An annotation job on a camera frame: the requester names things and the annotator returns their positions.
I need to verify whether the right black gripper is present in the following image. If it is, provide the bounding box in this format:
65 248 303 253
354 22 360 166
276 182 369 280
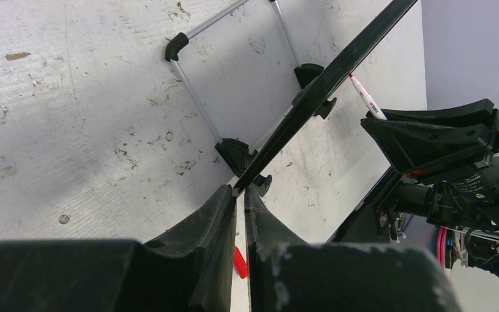
361 99 499 184

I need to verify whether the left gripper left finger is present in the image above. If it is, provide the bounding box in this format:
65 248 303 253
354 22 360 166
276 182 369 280
0 185 236 311

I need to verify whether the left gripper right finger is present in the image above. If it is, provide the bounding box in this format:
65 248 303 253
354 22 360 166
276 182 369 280
244 188 461 311

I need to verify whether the red marker cap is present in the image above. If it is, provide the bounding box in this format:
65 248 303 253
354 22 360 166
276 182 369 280
233 246 248 279

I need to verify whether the white marker pen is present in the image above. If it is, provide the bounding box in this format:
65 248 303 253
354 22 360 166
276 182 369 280
348 73 387 120

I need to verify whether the small black-framed whiteboard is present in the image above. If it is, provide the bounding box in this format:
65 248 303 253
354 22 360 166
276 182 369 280
164 1 415 196

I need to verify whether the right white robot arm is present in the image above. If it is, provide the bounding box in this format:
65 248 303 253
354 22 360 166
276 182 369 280
333 99 499 265

